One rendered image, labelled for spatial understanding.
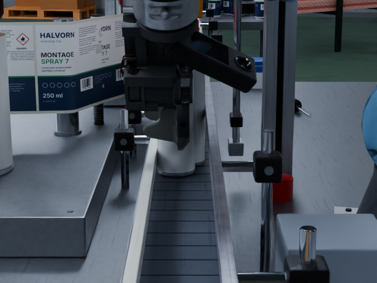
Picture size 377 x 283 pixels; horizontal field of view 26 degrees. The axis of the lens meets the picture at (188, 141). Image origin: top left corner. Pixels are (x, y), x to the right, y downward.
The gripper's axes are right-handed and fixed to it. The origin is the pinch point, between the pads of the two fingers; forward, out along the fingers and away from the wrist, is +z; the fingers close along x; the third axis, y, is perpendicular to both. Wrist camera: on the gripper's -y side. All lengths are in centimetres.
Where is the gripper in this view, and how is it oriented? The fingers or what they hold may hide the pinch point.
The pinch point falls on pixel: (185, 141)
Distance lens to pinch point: 107.6
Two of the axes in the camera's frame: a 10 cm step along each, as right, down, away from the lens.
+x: 0.0, 6.9, -7.2
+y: -10.0, 0.0, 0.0
